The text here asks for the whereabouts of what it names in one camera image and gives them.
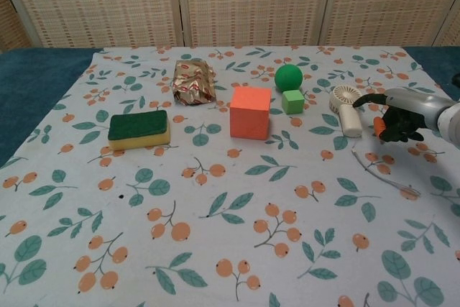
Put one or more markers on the woven bamboo screen panel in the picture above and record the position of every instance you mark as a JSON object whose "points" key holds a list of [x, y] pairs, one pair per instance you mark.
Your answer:
{"points": [[451, 32], [100, 1], [255, 1], [391, 1], [12, 23]]}

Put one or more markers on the orange cube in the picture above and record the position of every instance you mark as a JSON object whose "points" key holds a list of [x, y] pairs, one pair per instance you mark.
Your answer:
{"points": [[249, 116]]}

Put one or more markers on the green ball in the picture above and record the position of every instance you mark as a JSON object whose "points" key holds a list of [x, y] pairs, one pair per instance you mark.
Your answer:
{"points": [[288, 77]]}

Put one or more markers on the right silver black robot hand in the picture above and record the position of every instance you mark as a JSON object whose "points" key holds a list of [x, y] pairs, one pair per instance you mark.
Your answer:
{"points": [[413, 107]]}

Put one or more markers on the white handheld fan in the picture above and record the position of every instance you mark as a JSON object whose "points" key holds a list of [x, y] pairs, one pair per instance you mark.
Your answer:
{"points": [[349, 120]]}

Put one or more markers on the small green cube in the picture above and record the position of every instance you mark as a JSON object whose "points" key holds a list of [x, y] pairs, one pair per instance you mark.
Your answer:
{"points": [[292, 103]]}

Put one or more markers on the green yellow sponge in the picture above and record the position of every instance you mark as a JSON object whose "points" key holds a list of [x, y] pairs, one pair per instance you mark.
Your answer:
{"points": [[138, 129]]}

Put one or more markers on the floral print tablecloth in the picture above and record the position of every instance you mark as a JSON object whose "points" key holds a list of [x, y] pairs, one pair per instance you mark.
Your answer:
{"points": [[230, 184]]}

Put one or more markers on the gold foil snack packet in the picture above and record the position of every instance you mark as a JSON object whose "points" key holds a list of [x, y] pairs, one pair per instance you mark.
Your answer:
{"points": [[194, 82]]}

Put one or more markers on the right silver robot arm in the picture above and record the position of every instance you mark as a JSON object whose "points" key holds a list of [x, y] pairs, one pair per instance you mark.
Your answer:
{"points": [[449, 120]]}

